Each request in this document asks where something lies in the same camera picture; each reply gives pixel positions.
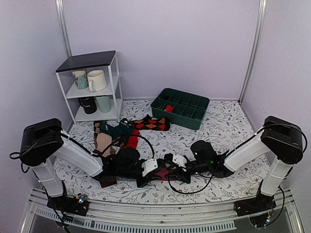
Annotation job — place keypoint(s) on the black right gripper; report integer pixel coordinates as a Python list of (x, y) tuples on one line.
[(181, 176)]

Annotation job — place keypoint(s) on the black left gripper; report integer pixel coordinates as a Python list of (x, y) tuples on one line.
[(149, 177)]

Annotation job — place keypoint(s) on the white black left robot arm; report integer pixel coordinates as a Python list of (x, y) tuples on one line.
[(46, 139)]

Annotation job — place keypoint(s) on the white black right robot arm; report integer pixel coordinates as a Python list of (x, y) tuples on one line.
[(285, 140)]

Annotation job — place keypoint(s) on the black red argyle sock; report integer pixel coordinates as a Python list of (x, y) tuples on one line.
[(148, 123)]

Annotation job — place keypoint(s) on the dark maroon striped sock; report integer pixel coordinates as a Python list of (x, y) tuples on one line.
[(107, 181)]

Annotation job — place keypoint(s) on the dark teal sock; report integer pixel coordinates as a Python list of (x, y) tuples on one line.
[(123, 128)]

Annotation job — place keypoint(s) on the green divided organizer bin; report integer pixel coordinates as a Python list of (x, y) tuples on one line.
[(189, 109)]

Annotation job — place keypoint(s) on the red rolled sock in bin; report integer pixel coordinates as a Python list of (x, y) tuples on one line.
[(169, 108)]

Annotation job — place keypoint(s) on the mint green mug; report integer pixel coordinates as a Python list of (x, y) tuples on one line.
[(104, 103)]

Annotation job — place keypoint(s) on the black mug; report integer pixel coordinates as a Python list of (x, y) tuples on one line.
[(88, 104)]

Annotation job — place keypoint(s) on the cream white mug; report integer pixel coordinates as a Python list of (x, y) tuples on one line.
[(96, 80)]

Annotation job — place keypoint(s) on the white shelf with black top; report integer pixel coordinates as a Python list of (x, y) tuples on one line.
[(106, 61)]

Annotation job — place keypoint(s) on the teal patterned mug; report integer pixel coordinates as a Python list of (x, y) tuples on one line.
[(80, 79)]

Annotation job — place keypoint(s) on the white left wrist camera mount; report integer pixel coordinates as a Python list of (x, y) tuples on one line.
[(148, 166)]

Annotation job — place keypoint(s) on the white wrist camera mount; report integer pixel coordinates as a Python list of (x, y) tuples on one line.
[(179, 160), (148, 166)]

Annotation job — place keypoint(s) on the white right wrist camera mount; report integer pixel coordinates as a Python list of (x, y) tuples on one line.
[(179, 160)]

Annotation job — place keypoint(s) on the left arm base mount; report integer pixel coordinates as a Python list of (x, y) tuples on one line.
[(69, 205)]

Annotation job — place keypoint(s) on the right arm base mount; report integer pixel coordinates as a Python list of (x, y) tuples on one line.
[(259, 204)]

